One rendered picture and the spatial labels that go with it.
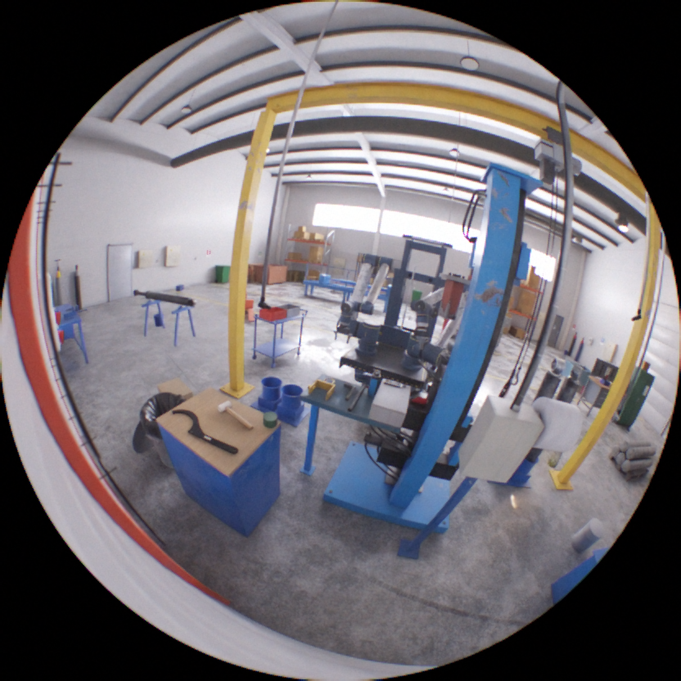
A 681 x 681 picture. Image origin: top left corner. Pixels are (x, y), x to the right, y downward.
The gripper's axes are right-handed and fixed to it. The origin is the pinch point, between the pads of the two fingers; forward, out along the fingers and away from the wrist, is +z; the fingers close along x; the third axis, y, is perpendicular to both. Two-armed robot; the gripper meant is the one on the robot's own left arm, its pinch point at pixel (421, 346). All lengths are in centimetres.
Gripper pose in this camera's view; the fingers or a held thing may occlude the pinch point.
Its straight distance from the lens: 205.5
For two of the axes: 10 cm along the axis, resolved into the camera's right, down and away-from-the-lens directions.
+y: 2.0, -0.7, -9.8
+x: 9.8, 1.0, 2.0
